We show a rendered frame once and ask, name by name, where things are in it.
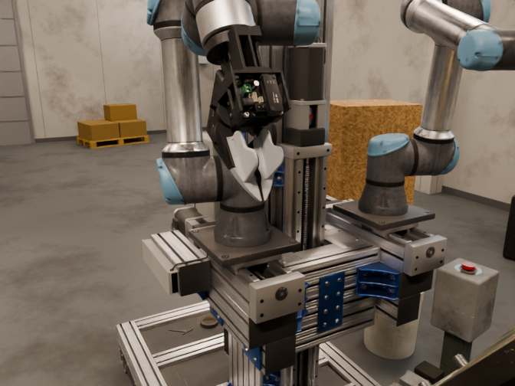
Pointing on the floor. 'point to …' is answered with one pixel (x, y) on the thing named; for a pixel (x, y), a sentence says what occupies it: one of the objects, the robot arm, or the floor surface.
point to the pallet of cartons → (113, 127)
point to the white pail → (391, 337)
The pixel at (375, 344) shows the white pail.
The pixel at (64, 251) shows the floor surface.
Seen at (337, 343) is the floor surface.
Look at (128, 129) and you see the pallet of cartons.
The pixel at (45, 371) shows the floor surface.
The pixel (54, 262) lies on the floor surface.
